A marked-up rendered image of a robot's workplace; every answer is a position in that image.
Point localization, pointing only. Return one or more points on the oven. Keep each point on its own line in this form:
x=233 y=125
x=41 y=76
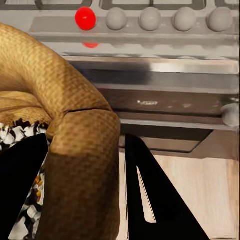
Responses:
x=187 y=115

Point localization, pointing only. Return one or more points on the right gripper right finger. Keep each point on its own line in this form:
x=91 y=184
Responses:
x=174 y=220

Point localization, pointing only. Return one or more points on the popcorn bag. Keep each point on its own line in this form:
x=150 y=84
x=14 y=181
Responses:
x=81 y=199

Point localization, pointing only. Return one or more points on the burner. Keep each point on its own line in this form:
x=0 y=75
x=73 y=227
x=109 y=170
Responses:
x=125 y=20

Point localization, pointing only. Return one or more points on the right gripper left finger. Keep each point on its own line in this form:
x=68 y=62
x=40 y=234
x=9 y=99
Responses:
x=19 y=167

